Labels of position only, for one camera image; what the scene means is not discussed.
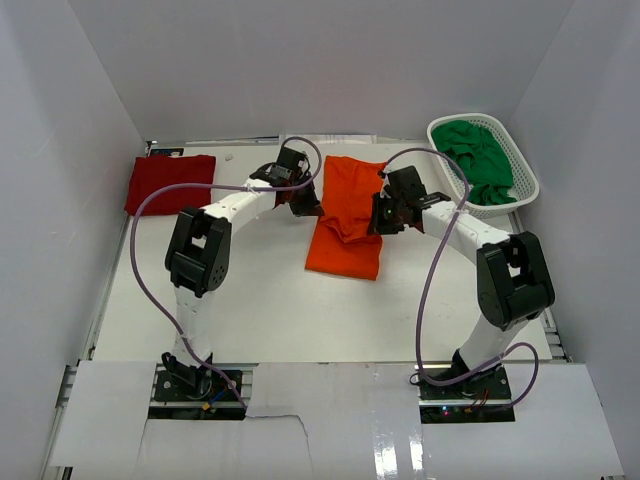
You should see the orange t shirt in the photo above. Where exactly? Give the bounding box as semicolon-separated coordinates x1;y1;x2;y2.
305;156;383;281

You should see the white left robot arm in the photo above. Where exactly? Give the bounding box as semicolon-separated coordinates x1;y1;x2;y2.
162;146;324;399

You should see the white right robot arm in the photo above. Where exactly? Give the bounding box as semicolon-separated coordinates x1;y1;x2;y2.
368;166;555;399

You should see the green t shirt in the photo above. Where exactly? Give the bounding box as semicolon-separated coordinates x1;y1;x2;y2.
432;120;516;206

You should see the white plastic laundry basket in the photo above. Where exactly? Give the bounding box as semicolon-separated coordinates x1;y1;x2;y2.
427;113;539;219

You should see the blue label sticker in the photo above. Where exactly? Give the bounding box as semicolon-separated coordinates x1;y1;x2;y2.
147;145;184;157

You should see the folded dark red t shirt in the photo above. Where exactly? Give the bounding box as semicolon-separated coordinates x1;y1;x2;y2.
124;154;216;216

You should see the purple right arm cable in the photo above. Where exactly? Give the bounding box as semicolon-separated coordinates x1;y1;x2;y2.
378;147;540;412

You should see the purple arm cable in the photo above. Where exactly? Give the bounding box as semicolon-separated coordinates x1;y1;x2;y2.
378;147;540;412
129;137;322;409

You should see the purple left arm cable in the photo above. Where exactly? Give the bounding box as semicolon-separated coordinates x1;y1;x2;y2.
129;137;322;409

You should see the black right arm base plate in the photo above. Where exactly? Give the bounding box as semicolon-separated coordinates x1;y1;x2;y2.
409;365;516;425

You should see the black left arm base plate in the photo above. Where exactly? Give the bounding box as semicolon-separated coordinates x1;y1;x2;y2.
148;367;245;421

